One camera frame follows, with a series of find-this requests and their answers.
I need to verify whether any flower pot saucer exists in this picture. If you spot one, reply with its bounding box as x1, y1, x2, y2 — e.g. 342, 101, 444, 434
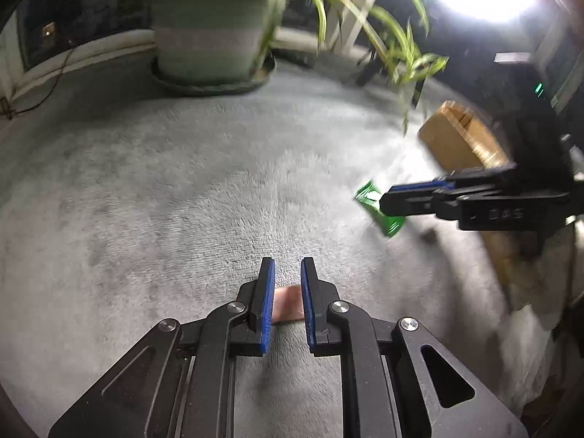
150, 52, 278, 97

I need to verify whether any black cable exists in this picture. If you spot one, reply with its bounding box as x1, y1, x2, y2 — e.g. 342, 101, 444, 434
0, 46, 77, 120

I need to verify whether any brown cardboard box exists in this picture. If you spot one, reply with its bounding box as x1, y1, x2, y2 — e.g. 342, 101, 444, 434
419, 100, 518, 284

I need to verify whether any green snack packet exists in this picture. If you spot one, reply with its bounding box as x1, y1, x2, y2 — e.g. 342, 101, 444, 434
353, 180, 406, 238

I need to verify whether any pale green flower pot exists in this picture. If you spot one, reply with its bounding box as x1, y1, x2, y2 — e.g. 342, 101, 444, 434
148, 0, 280, 85

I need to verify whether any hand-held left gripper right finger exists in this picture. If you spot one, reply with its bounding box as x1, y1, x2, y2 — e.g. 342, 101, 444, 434
300, 257, 530, 438

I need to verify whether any small green plantlet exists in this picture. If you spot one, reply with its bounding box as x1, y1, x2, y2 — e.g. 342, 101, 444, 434
369, 7, 450, 136

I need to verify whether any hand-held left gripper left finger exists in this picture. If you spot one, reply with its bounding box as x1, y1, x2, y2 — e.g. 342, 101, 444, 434
48, 258, 277, 438

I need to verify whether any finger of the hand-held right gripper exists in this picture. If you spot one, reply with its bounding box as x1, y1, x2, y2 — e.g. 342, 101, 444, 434
380, 189, 462, 223
391, 166, 517, 193

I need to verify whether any pink snack packet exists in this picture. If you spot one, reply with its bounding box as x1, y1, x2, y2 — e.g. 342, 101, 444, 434
273, 285, 304, 326

